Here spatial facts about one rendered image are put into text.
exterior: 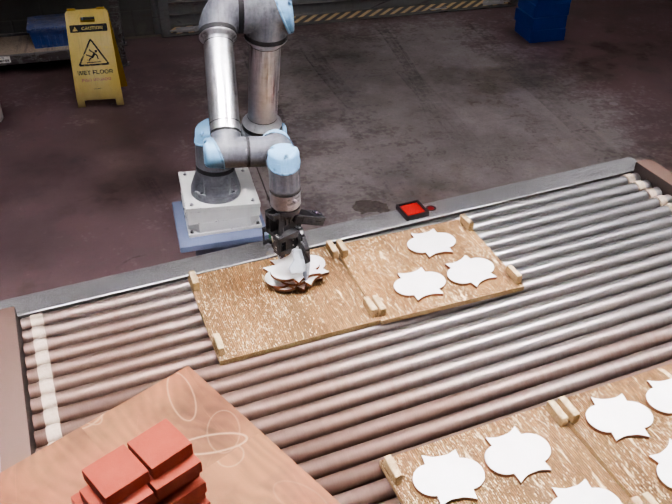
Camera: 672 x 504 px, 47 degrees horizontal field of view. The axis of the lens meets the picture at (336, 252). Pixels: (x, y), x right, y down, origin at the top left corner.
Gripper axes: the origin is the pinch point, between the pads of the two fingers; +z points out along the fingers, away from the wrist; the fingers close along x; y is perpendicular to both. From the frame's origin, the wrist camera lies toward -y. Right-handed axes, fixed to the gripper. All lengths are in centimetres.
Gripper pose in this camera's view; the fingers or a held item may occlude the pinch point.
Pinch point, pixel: (295, 267)
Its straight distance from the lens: 200.6
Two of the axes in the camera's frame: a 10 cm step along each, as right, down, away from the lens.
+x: 6.4, 4.5, -6.2
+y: -7.7, 3.7, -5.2
